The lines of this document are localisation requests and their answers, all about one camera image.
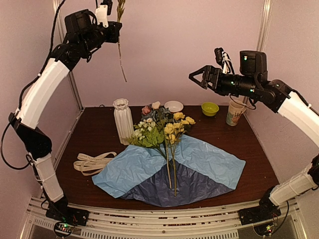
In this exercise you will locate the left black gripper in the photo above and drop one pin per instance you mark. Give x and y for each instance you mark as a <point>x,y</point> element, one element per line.
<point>115,28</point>

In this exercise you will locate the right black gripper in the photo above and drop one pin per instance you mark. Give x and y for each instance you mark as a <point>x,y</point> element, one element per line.
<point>210,78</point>

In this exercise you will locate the pink orange white flower stem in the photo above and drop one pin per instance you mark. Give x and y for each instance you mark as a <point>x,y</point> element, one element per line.
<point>120,12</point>

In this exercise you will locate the blue pink flower bunch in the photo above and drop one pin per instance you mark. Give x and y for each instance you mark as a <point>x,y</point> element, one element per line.
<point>157,113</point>

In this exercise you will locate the yellow flower bunch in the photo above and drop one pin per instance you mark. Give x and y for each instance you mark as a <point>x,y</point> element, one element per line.
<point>173,131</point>

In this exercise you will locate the white green leafy flower bunch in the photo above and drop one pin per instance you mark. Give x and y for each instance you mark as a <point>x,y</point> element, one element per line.
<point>150,134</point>

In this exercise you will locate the light blue wrapping paper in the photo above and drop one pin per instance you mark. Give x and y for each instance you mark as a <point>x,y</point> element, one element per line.
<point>136,164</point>

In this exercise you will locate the beige printed ribbon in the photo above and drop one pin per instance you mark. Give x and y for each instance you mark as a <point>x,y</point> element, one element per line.
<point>89,165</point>

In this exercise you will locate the dark blue wrapping paper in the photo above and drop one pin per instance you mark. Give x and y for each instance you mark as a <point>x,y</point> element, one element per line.
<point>188,187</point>

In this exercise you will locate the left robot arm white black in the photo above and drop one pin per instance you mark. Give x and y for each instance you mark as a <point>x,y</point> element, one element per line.
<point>62,60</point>

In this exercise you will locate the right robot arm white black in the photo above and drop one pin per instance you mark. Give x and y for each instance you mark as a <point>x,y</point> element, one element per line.
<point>286,126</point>

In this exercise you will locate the white ribbed ceramic vase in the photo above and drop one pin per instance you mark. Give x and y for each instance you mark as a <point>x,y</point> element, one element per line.
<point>123,120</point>

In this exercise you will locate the green plastic bowl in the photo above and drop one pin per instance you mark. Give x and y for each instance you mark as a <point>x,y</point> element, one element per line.
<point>209,109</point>

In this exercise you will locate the white ceramic bowl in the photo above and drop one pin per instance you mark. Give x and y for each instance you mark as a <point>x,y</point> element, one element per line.
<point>174,106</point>

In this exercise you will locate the floral ceramic mug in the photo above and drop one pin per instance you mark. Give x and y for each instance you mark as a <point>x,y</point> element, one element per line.
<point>235,110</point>

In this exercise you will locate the right circuit board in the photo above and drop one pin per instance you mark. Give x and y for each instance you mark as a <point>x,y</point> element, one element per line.
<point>266,230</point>

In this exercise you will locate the circuit board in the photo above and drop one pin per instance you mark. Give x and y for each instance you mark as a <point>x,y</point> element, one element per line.
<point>62,229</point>
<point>266,230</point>

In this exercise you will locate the left circuit board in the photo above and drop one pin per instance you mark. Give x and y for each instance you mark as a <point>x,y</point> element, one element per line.
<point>62,229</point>

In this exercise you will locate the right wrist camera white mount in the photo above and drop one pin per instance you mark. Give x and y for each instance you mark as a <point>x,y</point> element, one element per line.
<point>223,60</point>

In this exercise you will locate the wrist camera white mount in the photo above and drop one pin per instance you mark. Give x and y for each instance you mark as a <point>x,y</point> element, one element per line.
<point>223,60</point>
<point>103,10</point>

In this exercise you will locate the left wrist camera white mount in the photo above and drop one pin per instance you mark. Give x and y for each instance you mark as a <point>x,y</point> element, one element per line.
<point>103,10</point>

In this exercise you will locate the right aluminium corner post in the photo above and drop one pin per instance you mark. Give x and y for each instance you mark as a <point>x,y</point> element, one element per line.
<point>265,25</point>

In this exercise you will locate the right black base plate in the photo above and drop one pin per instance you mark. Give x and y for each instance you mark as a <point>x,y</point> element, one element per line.
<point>257,214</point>

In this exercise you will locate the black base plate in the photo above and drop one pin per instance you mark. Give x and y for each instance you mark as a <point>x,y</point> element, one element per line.
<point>73,216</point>
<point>257,214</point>

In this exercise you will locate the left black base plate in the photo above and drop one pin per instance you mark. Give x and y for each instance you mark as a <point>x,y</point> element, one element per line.
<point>73,216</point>

